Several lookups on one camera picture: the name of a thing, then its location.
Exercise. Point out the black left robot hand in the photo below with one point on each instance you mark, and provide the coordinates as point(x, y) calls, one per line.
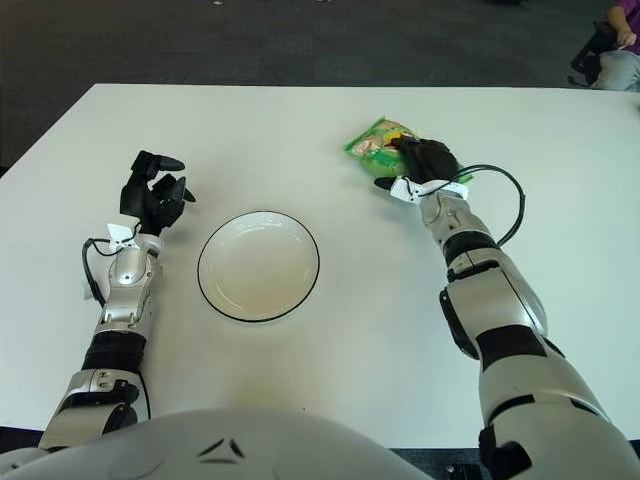
point(142, 197)

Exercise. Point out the grey robot torso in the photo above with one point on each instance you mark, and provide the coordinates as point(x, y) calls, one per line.
point(210, 445)

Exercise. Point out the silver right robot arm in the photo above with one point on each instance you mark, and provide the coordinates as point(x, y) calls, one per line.
point(505, 320)

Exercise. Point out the black office chair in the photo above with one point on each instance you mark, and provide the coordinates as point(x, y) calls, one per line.
point(587, 57)

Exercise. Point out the green chips bag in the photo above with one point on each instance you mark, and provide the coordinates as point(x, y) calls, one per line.
point(372, 145)

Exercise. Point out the seated person in purple shirt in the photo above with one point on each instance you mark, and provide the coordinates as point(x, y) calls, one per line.
point(620, 65)

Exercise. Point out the white right wrist connector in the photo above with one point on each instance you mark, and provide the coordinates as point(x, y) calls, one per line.
point(400, 189)

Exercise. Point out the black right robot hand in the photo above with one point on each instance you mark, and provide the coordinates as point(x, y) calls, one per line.
point(432, 160)

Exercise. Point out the white plate with black rim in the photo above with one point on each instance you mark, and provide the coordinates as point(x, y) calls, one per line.
point(259, 267)

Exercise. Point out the white left wrist connector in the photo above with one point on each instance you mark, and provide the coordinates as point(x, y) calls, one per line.
point(119, 234)

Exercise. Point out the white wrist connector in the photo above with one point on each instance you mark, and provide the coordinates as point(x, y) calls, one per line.
point(400, 189)
point(119, 234)

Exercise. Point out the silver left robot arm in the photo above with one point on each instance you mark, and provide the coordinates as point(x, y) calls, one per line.
point(117, 305)

